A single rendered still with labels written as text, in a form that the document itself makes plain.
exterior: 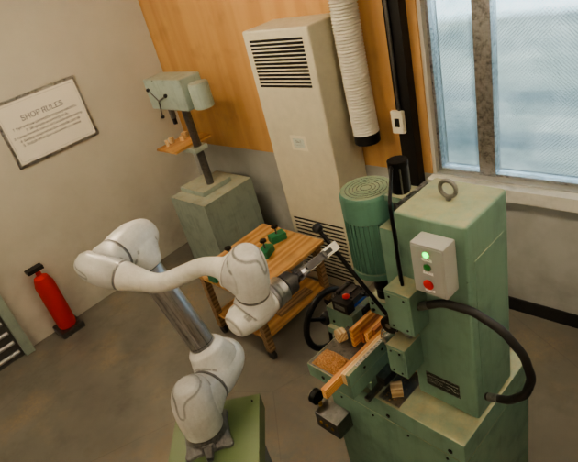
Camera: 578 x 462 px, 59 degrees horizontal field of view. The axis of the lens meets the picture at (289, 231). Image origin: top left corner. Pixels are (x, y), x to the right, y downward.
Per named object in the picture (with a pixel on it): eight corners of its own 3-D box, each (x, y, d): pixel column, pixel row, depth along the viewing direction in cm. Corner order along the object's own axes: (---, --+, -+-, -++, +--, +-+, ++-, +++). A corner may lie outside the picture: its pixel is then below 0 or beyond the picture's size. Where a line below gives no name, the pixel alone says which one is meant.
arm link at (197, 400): (174, 439, 191) (153, 399, 180) (198, 401, 205) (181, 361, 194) (211, 447, 184) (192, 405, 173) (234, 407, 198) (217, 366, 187)
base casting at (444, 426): (395, 319, 224) (393, 302, 219) (529, 374, 184) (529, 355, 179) (328, 387, 200) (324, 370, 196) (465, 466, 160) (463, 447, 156)
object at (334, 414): (330, 411, 211) (327, 397, 207) (353, 425, 203) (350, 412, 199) (316, 424, 207) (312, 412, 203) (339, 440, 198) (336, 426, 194)
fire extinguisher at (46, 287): (74, 317, 416) (40, 257, 386) (85, 325, 403) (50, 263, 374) (54, 331, 406) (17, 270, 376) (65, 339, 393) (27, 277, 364)
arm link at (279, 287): (284, 305, 152) (298, 294, 155) (265, 281, 153) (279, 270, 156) (273, 313, 160) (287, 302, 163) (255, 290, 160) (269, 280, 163)
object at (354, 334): (385, 312, 201) (383, 296, 197) (389, 313, 199) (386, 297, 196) (351, 345, 189) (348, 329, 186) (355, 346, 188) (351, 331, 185)
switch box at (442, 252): (427, 278, 146) (421, 230, 138) (459, 288, 139) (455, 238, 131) (415, 290, 143) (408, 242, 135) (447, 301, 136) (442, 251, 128)
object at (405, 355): (405, 353, 172) (402, 326, 166) (424, 361, 167) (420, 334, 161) (389, 371, 167) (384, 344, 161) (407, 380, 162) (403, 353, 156)
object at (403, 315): (405, 312, 161) (398, 273, 154) (429, 322, 155) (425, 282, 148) (388, 327, 157) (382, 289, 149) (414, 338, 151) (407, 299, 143)
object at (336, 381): (426, 292, 205) (424, 284, 203) (429, 294, 204) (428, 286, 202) (323, 396, 172) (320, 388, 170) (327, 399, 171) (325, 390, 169)
